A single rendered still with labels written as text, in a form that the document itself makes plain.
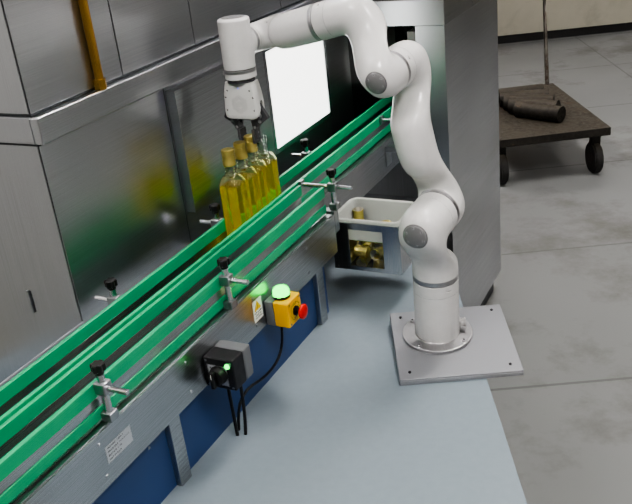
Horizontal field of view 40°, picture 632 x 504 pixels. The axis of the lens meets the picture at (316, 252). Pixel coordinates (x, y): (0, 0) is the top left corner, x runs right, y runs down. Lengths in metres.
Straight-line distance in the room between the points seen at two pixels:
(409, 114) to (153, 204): 0.70
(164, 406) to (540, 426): 1.80
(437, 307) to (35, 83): 1.12
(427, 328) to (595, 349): 1.60
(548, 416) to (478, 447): 1.38
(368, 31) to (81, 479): 1.15
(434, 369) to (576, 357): 1.56
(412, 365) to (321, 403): 0.26
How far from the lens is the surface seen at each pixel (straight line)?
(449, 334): 2.33
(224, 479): 2.02
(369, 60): 2.00
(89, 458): 1.73
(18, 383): 1.82
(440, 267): 2.20
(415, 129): 2.08
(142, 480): 1.92
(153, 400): 1.85
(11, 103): 1.96
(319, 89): 3.01
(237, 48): 2.26
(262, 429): 2.14
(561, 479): 3.13
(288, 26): 2.15
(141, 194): 2.23
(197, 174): 2.37
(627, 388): 3.59
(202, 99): 2.38
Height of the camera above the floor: 2.01
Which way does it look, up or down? 25 degrees down
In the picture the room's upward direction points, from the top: 7 degrees counter-clockwise
